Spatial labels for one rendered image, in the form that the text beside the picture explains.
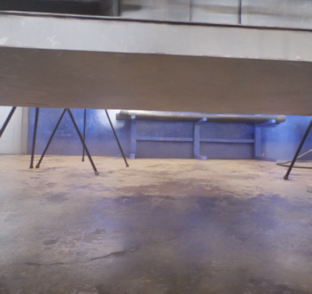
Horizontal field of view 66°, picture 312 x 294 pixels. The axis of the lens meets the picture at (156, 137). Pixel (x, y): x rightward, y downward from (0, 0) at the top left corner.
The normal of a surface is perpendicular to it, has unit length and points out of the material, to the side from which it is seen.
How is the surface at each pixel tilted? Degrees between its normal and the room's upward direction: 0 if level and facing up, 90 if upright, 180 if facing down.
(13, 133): 90
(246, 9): 90
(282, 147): 90
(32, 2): 180
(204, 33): 90
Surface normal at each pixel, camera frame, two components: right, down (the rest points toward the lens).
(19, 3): -0.02, 1.00
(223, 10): 0.07, -0.02
